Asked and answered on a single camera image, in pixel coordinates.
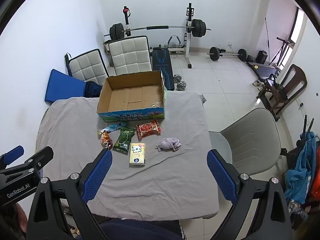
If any window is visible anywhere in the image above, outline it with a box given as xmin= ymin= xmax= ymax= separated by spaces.
xmin=290 ymin=6 xmax=308 ymax=53

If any black and blue weight bench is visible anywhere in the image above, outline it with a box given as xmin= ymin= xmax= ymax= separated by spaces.
xmin=152 ymin=49 xmax=175 ymax=90

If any long barbell with black plates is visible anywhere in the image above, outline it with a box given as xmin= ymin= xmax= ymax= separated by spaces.
xmin=104 ymin=19 xmax=212 ymax=40

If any thin black pole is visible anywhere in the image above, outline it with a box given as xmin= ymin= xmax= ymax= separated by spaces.
xmin=264 ymin=17 xmax=271 ymax=53

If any person's dark clothing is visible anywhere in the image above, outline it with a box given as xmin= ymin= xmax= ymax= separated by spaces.
xmin=100 ymin=217 xmax=187 ymax=240

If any orange cartoon snack packet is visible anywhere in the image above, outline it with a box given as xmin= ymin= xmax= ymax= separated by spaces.
xmin=97 ymin=130 xmax=113 ymax=149

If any short barbell with black plates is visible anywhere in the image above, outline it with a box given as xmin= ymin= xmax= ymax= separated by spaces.
xmin=207 ymin=46 xmax=248 ymax=62

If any black speaker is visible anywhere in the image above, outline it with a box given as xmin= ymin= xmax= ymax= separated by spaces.
xmin=255 ymin=50 xmax=268 ymax=64

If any grey plush toy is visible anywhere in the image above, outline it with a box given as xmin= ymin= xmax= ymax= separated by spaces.
xmin=156 ymin=137 xmax=182 ymax=152

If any blue foam mat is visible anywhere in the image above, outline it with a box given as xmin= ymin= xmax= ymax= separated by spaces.
xmin=44 ymin=69 xmax=87 ymax=103

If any pale yellow tissue pack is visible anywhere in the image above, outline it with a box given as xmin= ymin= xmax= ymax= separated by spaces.
xmin=129 ymin=142 xmax=146 ymax=167

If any red snack packet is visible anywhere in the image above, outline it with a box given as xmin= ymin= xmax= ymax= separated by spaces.
xmin=136 ymin=119 xmax=162 ymax=140

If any person's left hand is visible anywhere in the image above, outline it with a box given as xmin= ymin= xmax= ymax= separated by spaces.
xmin=11 ymin=202 xmax=28 ymax=240

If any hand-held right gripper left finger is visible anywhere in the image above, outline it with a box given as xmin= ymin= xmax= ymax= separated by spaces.
xmin=26 ymin=149 xmax=113 ymax=240

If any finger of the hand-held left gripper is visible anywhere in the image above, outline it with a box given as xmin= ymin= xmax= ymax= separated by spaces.
xmin=0 ymin=145 xmax=25 ymax=167
xmin=0 ymin=146 xmax=54 ymax=174

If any blue hanging clothing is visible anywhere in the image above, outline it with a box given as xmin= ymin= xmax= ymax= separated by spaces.
xmin=285 ymin=132 xmax=318 ymax=205

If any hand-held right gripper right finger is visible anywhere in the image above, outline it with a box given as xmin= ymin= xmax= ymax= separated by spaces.
xmin=207 ymin=149 xmax=293 ymax=240

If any dark blue jacket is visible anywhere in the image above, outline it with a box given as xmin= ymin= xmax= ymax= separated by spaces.
xmin=84 ymin=81 xmax=103 ymax=98

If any light blue snack packet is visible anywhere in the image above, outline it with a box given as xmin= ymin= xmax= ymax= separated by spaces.
xmin=101 ymin=123 xmax=127 ymax=133

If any grey padded bench handle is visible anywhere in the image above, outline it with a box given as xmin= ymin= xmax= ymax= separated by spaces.
xmin=167 ymin=35 xmax=182 ymax=48

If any grey office chair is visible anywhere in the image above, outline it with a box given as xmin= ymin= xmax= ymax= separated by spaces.
xmin=209 ymin=108 xmax=282 ymax=178

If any black folding stand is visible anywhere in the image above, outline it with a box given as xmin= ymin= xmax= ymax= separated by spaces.
xmin=296 ymin=115 xmax=315 ymax=148

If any small white padded chair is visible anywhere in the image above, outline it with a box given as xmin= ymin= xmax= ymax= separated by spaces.
xmin=65 ymin=49 xmax=110 ymax=85

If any green snack packet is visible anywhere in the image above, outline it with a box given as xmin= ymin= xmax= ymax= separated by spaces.
xmin=112 ymin=126 xmax=136 ymax=153

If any black and blue pole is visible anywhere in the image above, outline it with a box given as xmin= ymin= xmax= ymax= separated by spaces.
xmin=64 ymin=53 xmax=73 ymax=77

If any orange cloth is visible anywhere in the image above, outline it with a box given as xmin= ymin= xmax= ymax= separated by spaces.
xmin=309 ymin=140 xmax=320 ymax=208

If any cardboard box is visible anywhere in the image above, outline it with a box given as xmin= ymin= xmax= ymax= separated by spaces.
xmin=97 ymin=70 xmax=167 ymax=123

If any dark wooden chair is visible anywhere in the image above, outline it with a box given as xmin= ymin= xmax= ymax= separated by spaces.
xmin=256 ymin=64 xmax=308 ymax=117

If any black treadmill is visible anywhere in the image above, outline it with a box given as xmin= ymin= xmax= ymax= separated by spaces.
xmin=246 ymin=60 xmax=280 ymax=82

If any grey table cloth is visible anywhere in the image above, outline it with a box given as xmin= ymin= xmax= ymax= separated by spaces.
xmin=36 ymin=91 xmax=220 ymax=219

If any white barbell rack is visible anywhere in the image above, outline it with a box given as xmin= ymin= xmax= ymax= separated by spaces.
xmin=122 ymin=3 xmax=193 ymax=69

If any large white padded chair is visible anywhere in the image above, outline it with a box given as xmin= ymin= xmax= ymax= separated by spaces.
xmin=108 ymin=35 xmax=152 ymax=76

